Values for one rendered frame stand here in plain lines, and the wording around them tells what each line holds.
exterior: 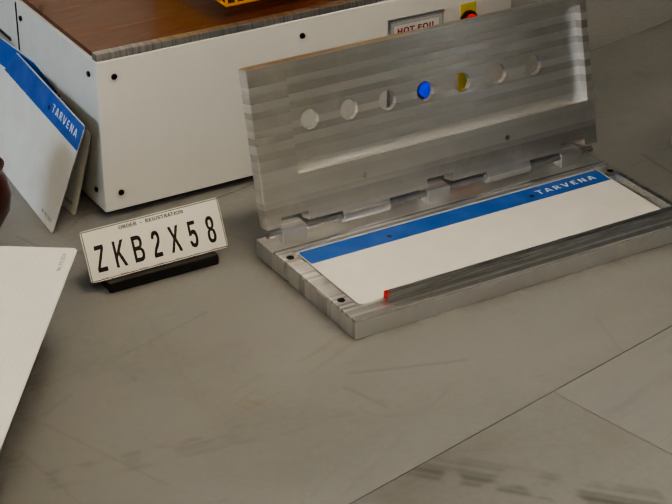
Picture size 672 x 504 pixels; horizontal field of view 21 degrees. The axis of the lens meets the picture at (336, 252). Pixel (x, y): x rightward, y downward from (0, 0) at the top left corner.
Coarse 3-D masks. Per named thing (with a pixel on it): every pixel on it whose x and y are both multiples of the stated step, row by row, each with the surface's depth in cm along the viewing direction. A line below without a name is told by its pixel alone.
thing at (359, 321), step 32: (544, 160) 210; (576, 160) 213; (416, 192) 203; (448, 192) 204; (480, 192) 206; (288, 224) 196; (320, 224) 197; (352, 224) 199; (384, 224) 199; (544, 256) 192; (576, 256) 193; (608, 256) 196; (320, 288) 186; (448, 288) 186; (480, 288) 188; (512, 288) 190; (352, 320) 181; (384, 320) 183; (416, 320) 185
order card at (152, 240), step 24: (144, 216) 192; (168, 216) 193; (192, 216) 194; (216, 216) 196; (96, 240) 189; (120, 240) 191; (144, 240) 192; (168, 240) 193; (192, 240) 194; (216, 240) 196; (96, 264) 189; (120, 264) 191; (144, 264) 192
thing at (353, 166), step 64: (576, 0) 208; (320, 64) 194; (384, 64) 198; (448, 64) 202; (512, 64) 206; (576, 64) 211; (256, 128) 190; (320, 128) 195; (384, 128) 199; (448, 128) 204; (512, 128) 207; (576, 128) 211; (256, 192) 193; (320, 192) 196; (384, 192) 200
